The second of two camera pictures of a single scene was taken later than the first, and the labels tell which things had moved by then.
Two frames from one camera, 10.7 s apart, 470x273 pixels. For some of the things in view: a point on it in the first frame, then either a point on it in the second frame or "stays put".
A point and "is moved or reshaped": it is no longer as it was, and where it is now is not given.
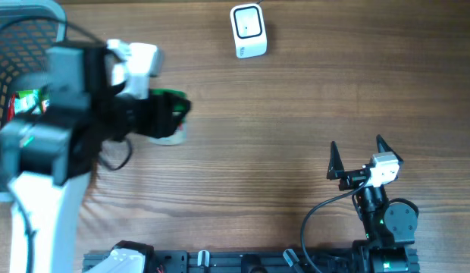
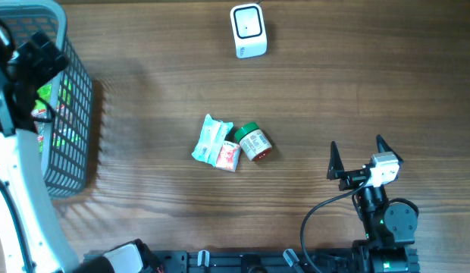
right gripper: [336, 170] stays put
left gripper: [161, 117] to [32, 49]
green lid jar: [181, 106] to [255, 142]
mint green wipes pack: [26, 104] is moved or reshaped
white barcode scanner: [249, 30] stays put
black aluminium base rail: [245, 261] stays put
